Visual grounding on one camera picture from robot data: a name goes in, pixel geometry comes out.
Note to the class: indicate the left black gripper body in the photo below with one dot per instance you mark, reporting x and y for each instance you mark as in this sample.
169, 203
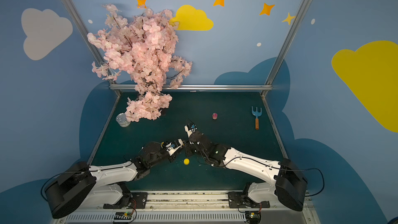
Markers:
179, 149

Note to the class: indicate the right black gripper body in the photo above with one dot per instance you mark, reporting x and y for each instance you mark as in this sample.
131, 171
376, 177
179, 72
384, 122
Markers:
194, 137

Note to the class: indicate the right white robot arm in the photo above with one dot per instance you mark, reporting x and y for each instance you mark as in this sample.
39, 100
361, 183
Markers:
282, 179

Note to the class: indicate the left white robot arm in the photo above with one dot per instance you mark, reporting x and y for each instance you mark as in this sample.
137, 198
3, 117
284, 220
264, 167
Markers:
85, 185

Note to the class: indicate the small circuit board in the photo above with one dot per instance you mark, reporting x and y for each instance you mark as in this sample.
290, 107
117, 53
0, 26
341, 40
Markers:
122, 217

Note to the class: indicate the blue garden fork toy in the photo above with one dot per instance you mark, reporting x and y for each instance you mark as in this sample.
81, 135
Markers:
257, 113

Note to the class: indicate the pink cherry blossom tree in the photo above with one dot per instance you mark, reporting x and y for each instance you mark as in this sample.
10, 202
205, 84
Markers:
143, 48

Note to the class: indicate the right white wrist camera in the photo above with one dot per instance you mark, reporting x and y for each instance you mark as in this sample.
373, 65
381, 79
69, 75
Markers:
190, 129

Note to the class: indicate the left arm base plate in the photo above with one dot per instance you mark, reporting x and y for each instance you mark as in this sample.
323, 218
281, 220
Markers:
132, 200

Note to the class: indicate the aluminium front rail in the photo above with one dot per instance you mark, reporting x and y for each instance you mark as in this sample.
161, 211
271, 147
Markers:
195, 207

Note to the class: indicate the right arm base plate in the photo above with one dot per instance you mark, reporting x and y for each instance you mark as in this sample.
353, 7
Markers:
240, 200

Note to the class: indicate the aluminium frame back bar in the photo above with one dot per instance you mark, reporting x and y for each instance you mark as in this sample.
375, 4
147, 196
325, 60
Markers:
219, 88

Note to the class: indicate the aluminium frame left post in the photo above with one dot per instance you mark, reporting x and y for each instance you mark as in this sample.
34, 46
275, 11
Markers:
82, 29

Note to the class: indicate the aluminium frame post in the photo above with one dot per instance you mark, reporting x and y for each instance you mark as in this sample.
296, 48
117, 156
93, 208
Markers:
82, 29
294, 27

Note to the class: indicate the aluminium frame right post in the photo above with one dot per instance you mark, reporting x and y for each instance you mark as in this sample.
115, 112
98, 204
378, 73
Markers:
294, 27

